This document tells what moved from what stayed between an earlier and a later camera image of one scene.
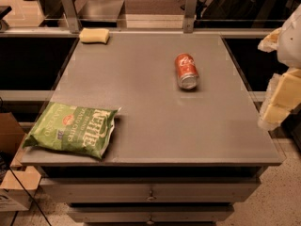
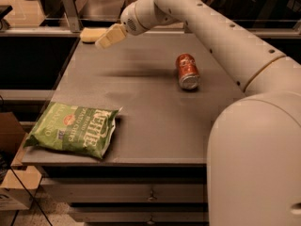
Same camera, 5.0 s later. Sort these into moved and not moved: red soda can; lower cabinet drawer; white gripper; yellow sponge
Moved: white gripper
Not moved: lower cabinet drawer; red soda can; yellow sponge
